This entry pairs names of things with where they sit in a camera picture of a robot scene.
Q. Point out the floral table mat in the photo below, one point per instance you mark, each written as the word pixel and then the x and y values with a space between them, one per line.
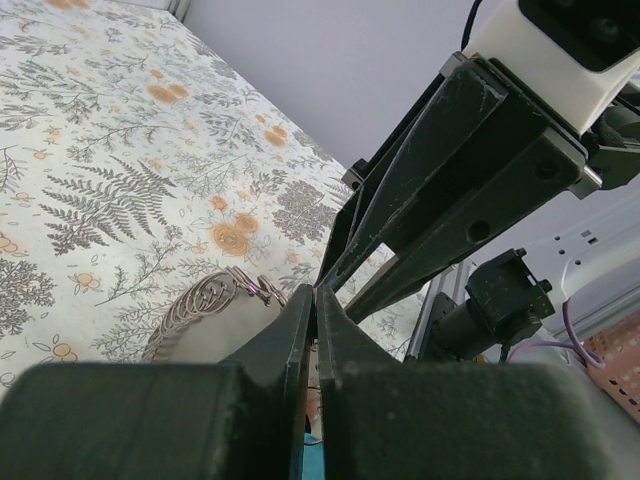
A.
pixel 134 161

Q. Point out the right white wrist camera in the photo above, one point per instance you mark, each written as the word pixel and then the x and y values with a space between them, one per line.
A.
pixel 576 56

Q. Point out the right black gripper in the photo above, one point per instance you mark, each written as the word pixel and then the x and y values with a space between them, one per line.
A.
pixel 477 153

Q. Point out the blue key tag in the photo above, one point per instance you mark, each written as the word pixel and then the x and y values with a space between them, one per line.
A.
pixel 313 459

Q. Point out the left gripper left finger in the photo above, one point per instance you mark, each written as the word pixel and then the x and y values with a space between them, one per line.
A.
pixel 241 418

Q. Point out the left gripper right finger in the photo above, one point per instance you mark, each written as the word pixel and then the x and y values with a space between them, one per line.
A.
pixel 383 419

